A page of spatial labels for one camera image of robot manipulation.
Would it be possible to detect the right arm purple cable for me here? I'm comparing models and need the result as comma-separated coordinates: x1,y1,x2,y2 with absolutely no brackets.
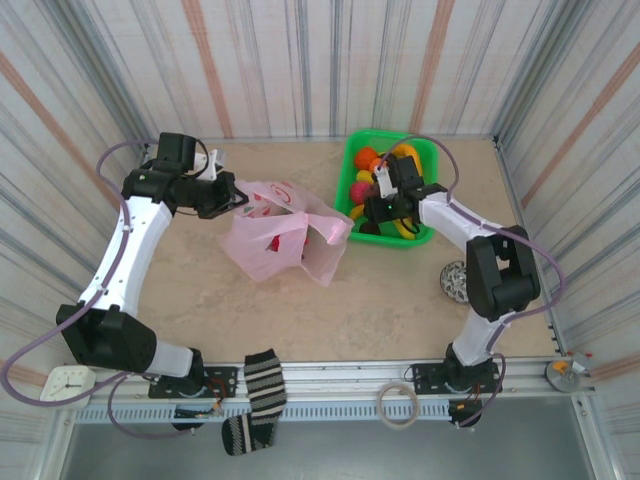
377,134,567,430

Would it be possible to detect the patterned ceramic bowl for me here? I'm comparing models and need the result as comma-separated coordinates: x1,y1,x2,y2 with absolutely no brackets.
438,259,471,305

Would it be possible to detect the perforated grey cable duct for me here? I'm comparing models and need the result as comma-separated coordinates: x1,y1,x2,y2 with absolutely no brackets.
72,399,506,425

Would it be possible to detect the white square clock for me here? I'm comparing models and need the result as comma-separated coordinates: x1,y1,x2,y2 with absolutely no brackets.
39,365,96,410

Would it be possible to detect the black connector board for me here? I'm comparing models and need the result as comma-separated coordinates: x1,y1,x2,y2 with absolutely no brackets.
447,397,485,430
171,402,225,434

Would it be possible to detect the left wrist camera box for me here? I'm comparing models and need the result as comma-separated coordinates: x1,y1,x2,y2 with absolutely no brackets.
192,148,227,182

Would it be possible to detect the fake dragon fruit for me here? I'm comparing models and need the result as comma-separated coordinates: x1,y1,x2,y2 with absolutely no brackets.
260,227,296,257

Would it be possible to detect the small metal clamp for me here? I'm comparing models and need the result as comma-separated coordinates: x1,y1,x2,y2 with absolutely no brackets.
557,350,595,374

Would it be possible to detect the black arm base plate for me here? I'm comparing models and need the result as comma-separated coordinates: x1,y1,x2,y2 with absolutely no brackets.
148,365,239,400
409,360,503,397

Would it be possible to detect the green plastic basket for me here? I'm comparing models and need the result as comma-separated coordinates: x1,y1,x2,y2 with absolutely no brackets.
333,128,441,250

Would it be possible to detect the aluminium frame rail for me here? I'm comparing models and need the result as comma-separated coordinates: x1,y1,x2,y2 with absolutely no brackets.
64,357,599,404

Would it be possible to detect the black striped sock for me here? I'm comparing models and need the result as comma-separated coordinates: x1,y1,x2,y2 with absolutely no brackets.
221,348,289,457

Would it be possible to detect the clear tape ring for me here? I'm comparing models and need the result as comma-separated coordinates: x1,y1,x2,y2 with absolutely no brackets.
376,381,420,430

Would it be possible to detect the pink printed plastic bag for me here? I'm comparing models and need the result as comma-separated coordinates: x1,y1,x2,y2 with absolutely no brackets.
218,178,355,288

